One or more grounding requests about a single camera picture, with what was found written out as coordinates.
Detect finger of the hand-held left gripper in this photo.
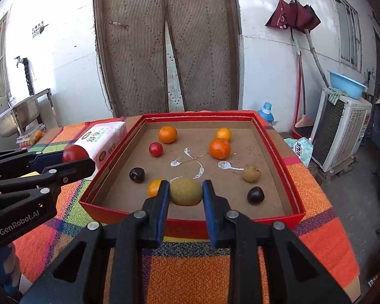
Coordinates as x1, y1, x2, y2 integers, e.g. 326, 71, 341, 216
0, 158, 96, 212
0, 151, 68, 182

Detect pile of small brown fruits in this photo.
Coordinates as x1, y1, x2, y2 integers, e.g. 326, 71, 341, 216
19, 135, 42, 148

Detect barred window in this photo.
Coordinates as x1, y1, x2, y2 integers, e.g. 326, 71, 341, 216
332, 0, 363, 70

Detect colourful plaid blanket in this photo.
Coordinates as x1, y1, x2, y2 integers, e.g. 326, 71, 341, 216
11, 122, 361, 304

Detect red long-handled dustpan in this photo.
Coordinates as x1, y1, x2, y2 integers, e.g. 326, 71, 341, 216
293, 51, 314, 137

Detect pale wooden stick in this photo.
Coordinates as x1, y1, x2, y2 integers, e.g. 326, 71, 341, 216
282, 0, 331, 89

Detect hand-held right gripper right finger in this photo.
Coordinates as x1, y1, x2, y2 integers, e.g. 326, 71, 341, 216
202, 180, 352, 304

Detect black corrugated hose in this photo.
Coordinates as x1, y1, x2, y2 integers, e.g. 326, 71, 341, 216
22, 58, 35, 96

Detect blue plastic basin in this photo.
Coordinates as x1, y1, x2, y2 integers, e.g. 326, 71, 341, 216
328, 70, 368, 99

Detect white tissue pack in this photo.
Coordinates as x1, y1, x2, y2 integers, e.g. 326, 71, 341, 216
72, 121, 128, 171

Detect white air conditioner unit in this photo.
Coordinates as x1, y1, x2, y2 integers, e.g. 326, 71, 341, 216
310, 87, 372, 172

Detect person's brown corduroy trousers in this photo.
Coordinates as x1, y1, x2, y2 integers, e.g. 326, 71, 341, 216
92, 0, 244, 118

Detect stainless steel sink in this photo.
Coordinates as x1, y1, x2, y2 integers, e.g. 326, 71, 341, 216
0, 88, 54, 140

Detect plastic refill bag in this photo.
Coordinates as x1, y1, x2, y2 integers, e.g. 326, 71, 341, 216
283, 137, 314, 167

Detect person's left forearm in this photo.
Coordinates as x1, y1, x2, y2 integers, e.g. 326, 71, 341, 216
0, 242, 21, 293

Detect blue detergent bottle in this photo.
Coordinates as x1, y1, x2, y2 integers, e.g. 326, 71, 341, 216
256, 102, 274, 125

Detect red cardboard box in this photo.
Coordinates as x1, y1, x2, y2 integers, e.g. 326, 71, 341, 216
79, 109, 306, 239

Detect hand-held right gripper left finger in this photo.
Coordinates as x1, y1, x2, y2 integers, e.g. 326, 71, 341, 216
19, 180, 171, 304

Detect dark purple plum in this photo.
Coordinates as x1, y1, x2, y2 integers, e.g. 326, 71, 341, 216
247, 186, 265, 205
129, 167, 145, 183

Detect green checked cloth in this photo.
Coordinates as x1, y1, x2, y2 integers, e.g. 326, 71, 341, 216
328, 89, 344, 104

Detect brown kiwi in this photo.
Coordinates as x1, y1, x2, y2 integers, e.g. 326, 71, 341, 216
243, 165, 262, 183
169, 177, 204, 207

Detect clear plastic clamshell container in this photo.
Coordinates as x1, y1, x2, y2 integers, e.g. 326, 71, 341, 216
16, 123, 46, 148

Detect maroon folded umbrella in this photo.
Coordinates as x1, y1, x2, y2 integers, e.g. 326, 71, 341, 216
265, 0, 321, 34

